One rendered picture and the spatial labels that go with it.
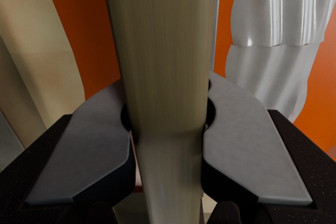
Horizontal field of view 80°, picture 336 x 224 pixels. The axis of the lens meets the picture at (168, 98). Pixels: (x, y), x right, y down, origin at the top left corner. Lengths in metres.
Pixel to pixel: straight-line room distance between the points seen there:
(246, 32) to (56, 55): 0.15
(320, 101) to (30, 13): 0.26
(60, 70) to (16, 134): 0.07
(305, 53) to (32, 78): 0.23
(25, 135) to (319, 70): 0.27
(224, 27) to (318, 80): 0.10
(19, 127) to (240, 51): 0.20
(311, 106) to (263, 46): 0.09
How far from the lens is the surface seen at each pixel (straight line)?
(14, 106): 0.22
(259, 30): 0.17
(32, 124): 0.24
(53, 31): 0.19
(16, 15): 0.20
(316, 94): 0.23
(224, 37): 0.17
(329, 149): 0.29
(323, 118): 0.25
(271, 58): 0.18
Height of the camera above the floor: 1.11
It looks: 57 degrees down
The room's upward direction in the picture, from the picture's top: 177 degrees counter-clockwise
